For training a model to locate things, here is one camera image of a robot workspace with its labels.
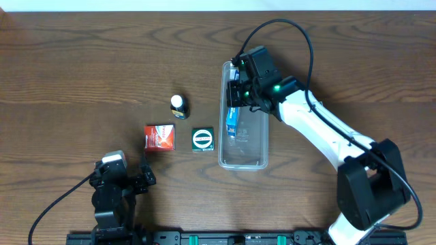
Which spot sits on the black mounting rail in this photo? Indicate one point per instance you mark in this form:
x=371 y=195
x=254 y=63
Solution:
x=297 y=238

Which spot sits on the red Panadol box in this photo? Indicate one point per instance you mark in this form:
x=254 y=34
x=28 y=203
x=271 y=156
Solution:
x=159 y=138

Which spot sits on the clear plastic container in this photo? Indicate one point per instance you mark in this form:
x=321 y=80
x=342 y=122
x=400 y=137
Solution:
x=248 y=149

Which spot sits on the green white square box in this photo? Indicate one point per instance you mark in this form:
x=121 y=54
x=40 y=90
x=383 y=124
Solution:
x=202 y=140

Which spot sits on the dark syrup bottle white cap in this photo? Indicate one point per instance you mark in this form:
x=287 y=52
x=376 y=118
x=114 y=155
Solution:
x=179 y=107

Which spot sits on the blue cooling sheet box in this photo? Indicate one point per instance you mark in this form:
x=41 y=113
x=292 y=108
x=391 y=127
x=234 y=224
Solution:
x=233 y=113

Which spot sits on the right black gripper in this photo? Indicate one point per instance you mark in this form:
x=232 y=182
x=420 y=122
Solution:
x=235 y=94

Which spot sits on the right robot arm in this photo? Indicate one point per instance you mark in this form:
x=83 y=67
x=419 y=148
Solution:
x=371 y=179

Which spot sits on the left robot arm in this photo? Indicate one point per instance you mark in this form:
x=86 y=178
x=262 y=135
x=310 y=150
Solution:
x=114 y=199

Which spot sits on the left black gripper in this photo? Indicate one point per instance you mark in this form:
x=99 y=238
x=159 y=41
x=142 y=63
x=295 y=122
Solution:
x=137 y=182

